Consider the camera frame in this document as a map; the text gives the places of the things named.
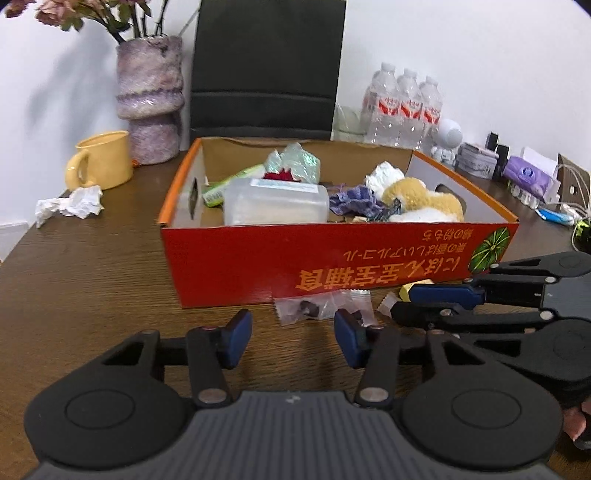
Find small yellow eraser block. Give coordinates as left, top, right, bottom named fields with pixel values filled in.
left=399, top=278, right=435, bottom=303

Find clear small bag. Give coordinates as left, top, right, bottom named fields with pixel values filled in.
left=377, top=291, right=401, bottom=318
left=335, top=290, right=378, bottom=327

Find clear bag with black parts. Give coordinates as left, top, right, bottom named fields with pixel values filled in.
left=273, top=293, right=335, bottom=326

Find white and tan plush toy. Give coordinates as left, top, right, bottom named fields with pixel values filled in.
left=381, top=177, right=464, bottom=223

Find purple knitted drawstring pouch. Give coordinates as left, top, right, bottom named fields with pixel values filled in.
left=329, top=185, right=385, bottom=217

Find translucent plastic storage box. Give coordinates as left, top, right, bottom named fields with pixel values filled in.
left=223, top=179, right=329, bottom=226

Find green tissue pack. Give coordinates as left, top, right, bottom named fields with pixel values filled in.
left=202, top=164, right=266, bottom=208

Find white tissue ball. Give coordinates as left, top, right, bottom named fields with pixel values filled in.
left=365, top=161, right=405, bottom=200

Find red paper flower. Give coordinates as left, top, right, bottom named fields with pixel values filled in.
left=263, top=169, right=297, bottom=182

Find iridescent plastic bag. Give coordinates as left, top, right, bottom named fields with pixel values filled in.
left=264, top=142, right=321, bottom=184

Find blue tube on table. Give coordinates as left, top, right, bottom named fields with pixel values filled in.
left=535, top=208, right=575, bottom=227

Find red cardboard pumpkin box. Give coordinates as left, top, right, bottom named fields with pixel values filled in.
left=158, top=138, right=519, bottom=308

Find purple wet wipes pack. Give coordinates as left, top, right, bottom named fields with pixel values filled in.
left=502, top=156, right=560, bottom=203

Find small grey tin box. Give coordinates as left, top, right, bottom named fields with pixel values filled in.
left=456, top=143, right=499, bottom=180

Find small white robot figurine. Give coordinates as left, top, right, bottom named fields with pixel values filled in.
left=431, top=118, right=463, bottom=168

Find right water bottle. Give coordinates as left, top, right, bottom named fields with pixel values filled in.
left=420, top=76, right=443, bottom=154

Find water bottle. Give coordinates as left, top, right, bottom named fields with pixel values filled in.
left=420, top=76, right=443, bottom=154
left=361, top=62, right=400, bottom=146
left=396, top=68, right=423, bottom=150

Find clear glass cup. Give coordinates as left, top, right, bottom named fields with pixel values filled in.
left=332, top=104, right=366, bottom=143

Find left water bottle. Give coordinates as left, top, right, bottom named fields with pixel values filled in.
left=361, top=62, right=400, bottom=146

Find crumpled white paper by mug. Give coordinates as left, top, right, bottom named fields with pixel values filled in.
left=35, top=185, right=103, bottom=228

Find middle water bottle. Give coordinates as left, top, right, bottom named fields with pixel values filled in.
left=396, top=68, right=423, bottom=150

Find yellow ceramic mug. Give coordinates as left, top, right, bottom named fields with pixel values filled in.
left=64, top=130, right=133, bottom=191

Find white booklet at left edge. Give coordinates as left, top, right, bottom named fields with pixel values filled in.
left=0, top=222, right=29, bottom=262

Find purple textured vase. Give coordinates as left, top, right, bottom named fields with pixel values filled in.
left=116, top=36, right=184, bottom=165

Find black paper shopping bag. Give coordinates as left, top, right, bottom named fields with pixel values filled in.
left=189, top=0, right=346, bottom=140

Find dried pink rose bouquet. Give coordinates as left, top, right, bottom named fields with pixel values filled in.
left=1, top=0, right=169, bottom=44

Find white charging cables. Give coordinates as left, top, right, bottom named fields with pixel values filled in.
left=553, top=163, right=591, bottom=252

